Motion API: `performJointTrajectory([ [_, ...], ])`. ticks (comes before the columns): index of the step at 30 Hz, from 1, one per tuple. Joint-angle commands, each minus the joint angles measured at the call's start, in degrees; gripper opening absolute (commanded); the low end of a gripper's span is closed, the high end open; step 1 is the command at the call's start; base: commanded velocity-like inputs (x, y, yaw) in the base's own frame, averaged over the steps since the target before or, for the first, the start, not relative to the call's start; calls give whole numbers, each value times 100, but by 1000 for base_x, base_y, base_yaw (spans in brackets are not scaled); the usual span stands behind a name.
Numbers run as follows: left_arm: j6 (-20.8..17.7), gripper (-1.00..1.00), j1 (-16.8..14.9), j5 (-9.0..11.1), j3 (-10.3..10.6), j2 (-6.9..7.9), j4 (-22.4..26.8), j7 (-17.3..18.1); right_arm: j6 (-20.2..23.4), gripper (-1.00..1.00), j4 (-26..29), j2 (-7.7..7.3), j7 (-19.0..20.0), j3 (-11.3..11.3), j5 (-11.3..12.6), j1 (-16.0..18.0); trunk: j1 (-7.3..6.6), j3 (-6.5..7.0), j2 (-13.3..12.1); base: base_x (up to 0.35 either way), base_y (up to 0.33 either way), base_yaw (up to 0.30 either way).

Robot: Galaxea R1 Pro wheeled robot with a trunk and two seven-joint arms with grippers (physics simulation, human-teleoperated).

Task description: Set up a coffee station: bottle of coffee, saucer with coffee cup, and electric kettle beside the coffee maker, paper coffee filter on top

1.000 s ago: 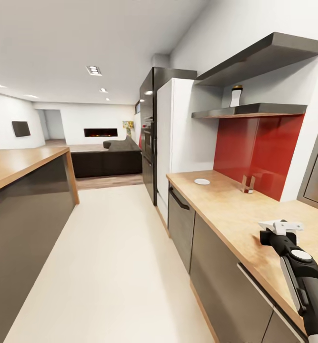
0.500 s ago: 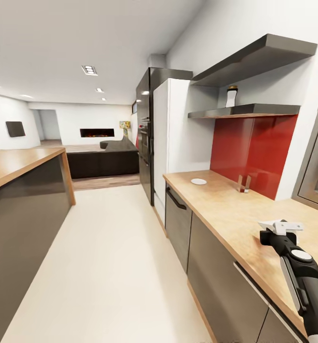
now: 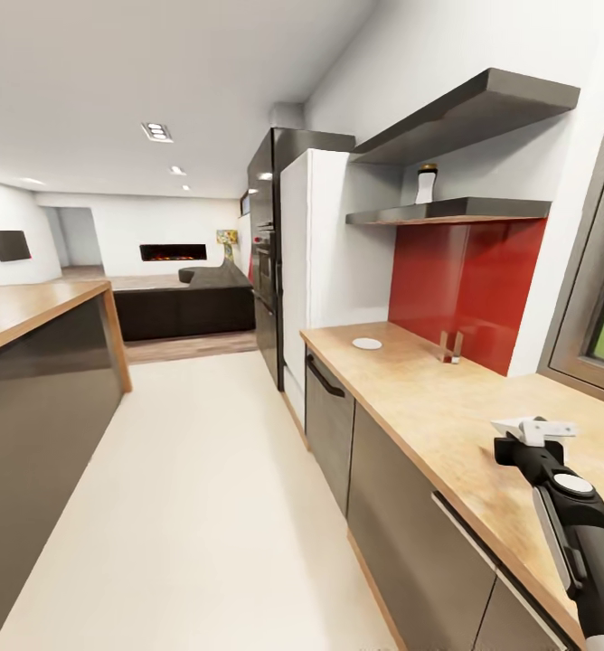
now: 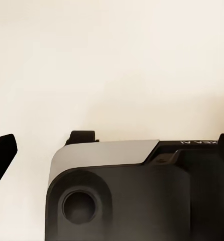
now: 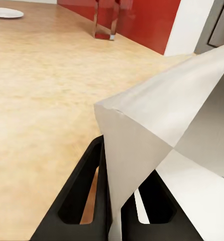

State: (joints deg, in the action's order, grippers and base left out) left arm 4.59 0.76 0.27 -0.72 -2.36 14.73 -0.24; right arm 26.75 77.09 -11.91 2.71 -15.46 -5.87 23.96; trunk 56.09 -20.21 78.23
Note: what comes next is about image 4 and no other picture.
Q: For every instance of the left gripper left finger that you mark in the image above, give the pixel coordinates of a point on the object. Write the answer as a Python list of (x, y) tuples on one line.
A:
[(8, 150)]

